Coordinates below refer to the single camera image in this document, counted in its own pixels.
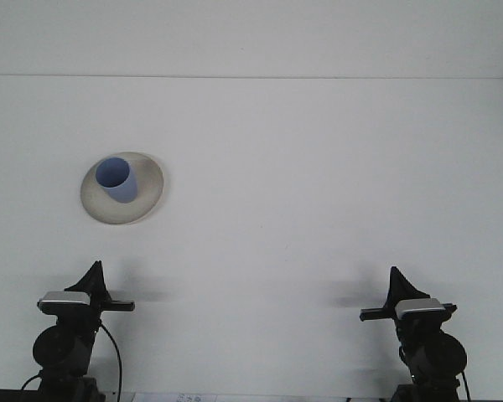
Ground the pale blue cup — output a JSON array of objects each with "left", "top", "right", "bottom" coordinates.
[{"left": 95, "top": 156, "right": 138, "bottom": 204}]

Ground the pale round plate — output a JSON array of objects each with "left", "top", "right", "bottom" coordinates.
[{"left": 80, "top": 150, "right": 165, "bottom": 226}]

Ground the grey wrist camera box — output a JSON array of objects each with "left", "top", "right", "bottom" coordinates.
[
  {"left": 393, "top": 297, "right": 446, "bottom": 322},
  {"left": 38, "top": 291, "right": 91, "bottom": 316}
]

